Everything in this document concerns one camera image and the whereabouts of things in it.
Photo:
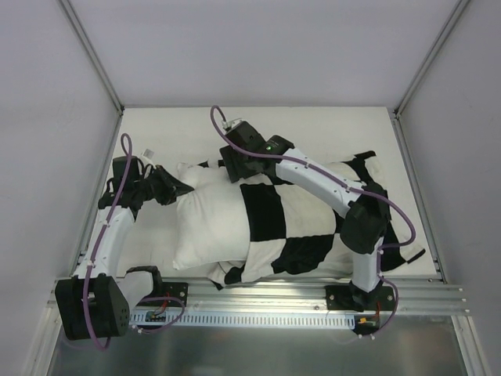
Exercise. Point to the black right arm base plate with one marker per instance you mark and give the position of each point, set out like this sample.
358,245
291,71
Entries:
344,297

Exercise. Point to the aluminium mounting rail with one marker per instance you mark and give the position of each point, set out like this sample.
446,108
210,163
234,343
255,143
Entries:
308,295

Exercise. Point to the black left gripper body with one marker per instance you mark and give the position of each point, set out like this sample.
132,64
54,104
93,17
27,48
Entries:
164,185

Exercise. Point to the white pillow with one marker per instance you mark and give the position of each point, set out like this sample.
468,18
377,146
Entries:
212,219

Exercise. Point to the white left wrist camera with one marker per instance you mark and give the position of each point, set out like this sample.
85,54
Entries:
147,155

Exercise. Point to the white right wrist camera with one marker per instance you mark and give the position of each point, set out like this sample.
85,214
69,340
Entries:
227,125

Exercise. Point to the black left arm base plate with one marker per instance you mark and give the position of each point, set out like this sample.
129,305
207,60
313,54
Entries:
171,289

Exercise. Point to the white slotted cable duct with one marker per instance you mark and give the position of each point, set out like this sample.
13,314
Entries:
145,318

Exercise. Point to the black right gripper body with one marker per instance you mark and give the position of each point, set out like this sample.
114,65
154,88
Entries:
233,166

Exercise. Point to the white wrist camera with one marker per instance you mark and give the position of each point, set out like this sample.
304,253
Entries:
227,125
147,155

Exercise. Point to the aluminium frame post left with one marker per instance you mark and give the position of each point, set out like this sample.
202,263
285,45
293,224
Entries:
77,26

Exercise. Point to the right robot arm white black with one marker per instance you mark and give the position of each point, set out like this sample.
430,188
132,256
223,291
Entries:
363,208

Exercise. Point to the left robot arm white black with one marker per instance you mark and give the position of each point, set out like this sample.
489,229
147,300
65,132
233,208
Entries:
92,303

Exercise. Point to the black white checkered pillowcase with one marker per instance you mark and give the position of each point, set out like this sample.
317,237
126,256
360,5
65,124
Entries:
291,231

